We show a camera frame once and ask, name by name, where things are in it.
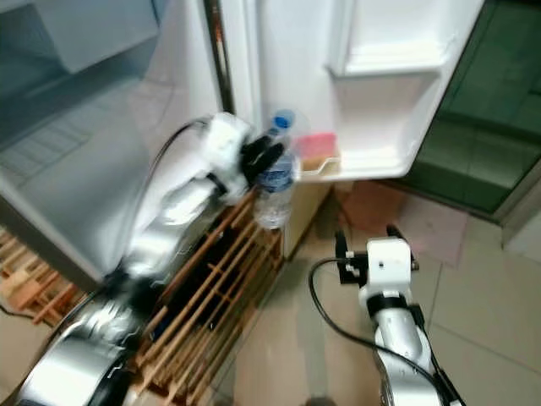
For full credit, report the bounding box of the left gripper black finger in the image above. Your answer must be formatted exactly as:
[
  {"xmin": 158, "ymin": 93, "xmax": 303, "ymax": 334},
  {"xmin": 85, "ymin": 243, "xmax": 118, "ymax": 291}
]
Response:
[{"xmin": 254, "ymin": 137, "xmax": 289, "ymax": 182}]

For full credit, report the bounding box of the clear blue capped water bottle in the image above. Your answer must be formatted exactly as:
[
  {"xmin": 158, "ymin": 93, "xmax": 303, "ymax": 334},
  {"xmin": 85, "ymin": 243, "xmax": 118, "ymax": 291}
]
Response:
[{"xmin": 254, "ymin": 108, "xmax": 298, "ymax": 231}]

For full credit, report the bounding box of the small steel fridge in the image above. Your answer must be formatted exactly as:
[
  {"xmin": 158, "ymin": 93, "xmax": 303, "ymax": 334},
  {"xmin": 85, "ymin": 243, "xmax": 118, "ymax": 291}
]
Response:
[{"xmin": 0, "ymin": 0, "xmax": 487, "ymax": 293}]

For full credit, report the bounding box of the white topped side cabinet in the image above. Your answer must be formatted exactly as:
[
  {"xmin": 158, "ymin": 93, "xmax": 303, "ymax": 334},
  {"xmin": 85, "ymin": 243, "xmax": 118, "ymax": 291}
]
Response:
[{"xmin": 283, "ymin": 182, "xmax": 335, "ymax": 259}]

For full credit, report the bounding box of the pink box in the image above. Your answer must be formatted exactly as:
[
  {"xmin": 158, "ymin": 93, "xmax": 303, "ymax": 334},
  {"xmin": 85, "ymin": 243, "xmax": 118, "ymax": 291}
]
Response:
[{"xmin": 298, "ymin": 131, "xmax": 339, "ymax": 162}]

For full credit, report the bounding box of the wooden slatted rack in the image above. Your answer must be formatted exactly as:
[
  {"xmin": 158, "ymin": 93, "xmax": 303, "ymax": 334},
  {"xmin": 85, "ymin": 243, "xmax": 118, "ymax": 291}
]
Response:
[{"xmin": 0, "ymin": 190, "xmax": 284, "ymax": 406}]

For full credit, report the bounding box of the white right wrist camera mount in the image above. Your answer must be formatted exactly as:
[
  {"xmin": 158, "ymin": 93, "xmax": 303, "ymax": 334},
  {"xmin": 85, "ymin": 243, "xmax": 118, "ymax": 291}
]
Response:
[{"xmin": 366, "ymin": 238, "xmax": 415, "ymax": 293}]

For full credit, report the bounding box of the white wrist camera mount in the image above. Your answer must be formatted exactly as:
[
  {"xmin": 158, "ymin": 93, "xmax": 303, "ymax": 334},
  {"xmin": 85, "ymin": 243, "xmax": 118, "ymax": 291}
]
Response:
[
  {"xmin": 203, "ymin": 112, "xmax": 254, "ymax": 183},
  {"xmin": 366, "ymin": 238, "xmax": 415, "ymax": 293}
]

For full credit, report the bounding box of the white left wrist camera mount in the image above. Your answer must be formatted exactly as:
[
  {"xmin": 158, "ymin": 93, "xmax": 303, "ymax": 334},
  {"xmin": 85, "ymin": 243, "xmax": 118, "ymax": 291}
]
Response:
[{"xmin": 203, "ymin": 112, "xmax": 254, "ymax": 183}]

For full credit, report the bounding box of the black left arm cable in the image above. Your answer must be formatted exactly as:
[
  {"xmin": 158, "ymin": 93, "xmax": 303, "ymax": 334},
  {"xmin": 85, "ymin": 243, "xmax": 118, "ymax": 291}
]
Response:
[{"xmin": 134, "ymin": 117, "xmax": 212, "ymax": 259}]

